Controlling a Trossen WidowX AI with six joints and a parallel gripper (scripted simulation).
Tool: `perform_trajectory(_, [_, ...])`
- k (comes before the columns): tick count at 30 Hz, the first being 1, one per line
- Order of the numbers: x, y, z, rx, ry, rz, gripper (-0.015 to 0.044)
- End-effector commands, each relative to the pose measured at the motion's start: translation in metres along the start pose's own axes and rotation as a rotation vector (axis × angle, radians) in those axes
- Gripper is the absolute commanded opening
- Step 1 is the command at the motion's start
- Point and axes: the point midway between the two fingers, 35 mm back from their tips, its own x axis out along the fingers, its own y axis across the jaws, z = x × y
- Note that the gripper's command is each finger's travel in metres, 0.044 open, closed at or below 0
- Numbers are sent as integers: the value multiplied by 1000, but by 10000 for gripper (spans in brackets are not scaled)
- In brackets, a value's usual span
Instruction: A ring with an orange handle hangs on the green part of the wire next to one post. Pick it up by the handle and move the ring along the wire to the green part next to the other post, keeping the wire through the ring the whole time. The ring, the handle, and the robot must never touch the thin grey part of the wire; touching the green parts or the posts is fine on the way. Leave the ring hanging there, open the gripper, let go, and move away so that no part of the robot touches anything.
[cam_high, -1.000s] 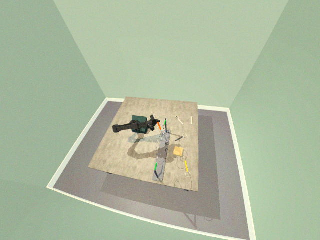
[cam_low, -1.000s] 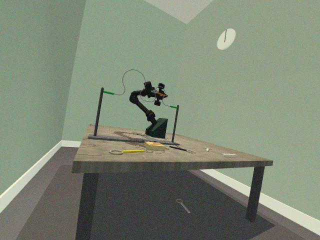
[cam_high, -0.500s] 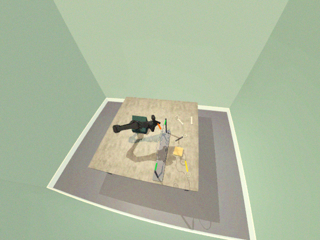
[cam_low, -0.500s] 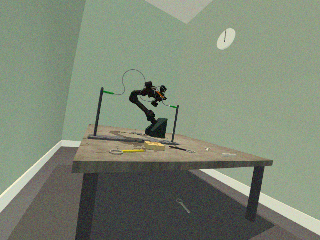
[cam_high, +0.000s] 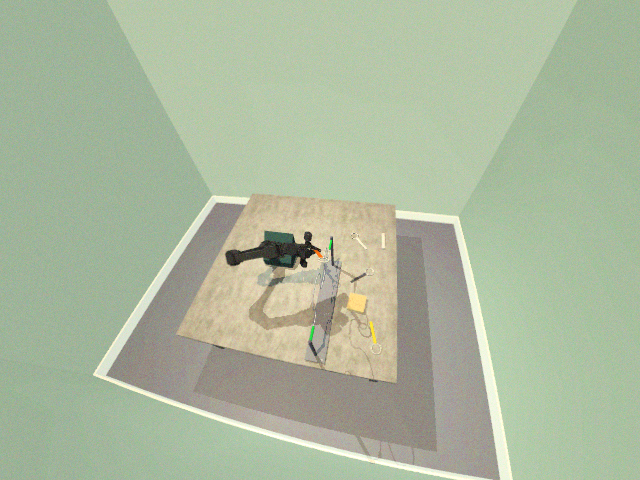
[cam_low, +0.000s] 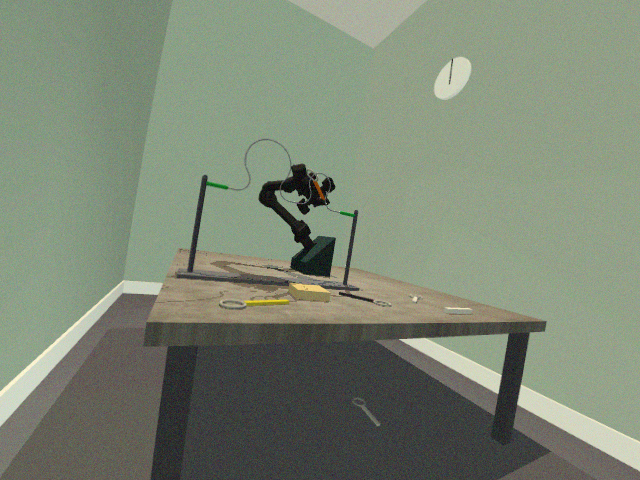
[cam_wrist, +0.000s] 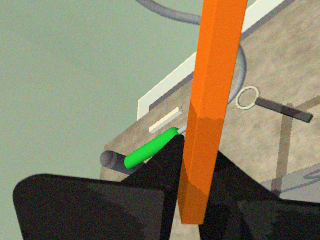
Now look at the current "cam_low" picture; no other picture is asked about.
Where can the tan flat block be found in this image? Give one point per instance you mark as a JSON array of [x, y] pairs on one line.
[[309, 292]]

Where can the yellow bar with grey loop end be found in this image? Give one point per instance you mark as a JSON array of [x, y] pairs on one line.
[[253, 303]]

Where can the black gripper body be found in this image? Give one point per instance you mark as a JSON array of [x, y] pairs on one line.
[[304, 209]]

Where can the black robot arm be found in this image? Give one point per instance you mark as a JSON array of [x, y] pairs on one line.
[[299, 181]]

